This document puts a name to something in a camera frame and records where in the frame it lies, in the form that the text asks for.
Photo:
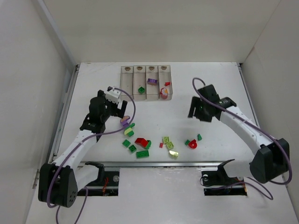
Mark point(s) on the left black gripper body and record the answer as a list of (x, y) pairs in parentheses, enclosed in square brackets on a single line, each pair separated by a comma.
[(117, 109)]

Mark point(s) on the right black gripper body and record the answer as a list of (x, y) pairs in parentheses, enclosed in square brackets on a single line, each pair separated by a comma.
[(199, 109)]

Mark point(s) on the green small square lego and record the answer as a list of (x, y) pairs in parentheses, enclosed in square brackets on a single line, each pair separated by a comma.
[(141, 90)]

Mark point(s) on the purple lego brick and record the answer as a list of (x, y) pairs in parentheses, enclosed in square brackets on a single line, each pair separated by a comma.
[(151, 81)]

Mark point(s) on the red ring lego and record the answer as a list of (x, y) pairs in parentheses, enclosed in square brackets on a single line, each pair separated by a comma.
[(193, 144)]

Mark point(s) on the green square lego brick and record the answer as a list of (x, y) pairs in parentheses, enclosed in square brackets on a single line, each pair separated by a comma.
[(126, 143)]

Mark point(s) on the red large lego brick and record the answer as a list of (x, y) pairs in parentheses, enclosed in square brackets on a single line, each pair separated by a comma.
[(142, 142)]

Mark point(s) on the lime square lego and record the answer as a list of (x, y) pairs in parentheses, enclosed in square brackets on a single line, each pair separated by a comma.
[(169, 145), (166, 139)]

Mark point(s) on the green long lego brick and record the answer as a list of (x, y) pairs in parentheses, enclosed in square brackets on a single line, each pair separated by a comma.
[(142, 154)]

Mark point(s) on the red arch lego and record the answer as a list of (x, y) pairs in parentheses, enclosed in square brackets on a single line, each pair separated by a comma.
[(163, 93)]

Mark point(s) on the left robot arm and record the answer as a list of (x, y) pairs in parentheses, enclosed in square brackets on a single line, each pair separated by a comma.
[(61, 180)]

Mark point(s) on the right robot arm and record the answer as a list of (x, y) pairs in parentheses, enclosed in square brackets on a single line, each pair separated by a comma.
[(271, 156)]

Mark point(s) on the purple flower lego piece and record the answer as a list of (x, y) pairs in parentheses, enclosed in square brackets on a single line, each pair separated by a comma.
[(124, 121)]

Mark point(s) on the clear bin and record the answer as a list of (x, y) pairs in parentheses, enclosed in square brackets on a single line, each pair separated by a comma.
[(139, 79), (126, 79), (164, 72), (152, 91)]

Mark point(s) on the yellow-green slope lego on green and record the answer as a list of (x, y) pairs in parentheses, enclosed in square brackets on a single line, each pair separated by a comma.
[(129, 132)]

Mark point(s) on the lime slope lego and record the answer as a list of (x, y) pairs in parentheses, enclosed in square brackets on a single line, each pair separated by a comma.
[(173, 154)]

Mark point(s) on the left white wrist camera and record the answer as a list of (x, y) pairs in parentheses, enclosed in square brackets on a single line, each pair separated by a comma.
[(113, 95)]

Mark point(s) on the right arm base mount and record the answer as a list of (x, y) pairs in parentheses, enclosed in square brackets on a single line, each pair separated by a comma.
[(216, 184)]

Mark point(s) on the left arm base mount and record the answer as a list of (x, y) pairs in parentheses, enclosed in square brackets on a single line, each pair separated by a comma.
[(107, 186)]

